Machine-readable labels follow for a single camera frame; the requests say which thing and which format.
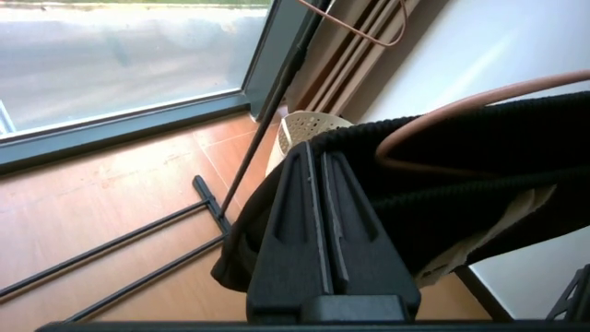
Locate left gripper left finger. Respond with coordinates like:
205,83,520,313
246,140,334,324

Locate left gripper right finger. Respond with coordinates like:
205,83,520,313
321,150,421,323

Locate black shorts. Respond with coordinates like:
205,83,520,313
210,90,590,292

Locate black clothes rack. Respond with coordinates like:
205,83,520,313
0,0,334,324

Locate white laundry basket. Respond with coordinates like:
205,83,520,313
265,109,355,177

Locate brown curtain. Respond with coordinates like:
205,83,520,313
285,0,423,116

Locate window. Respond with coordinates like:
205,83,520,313
0,0,324,174

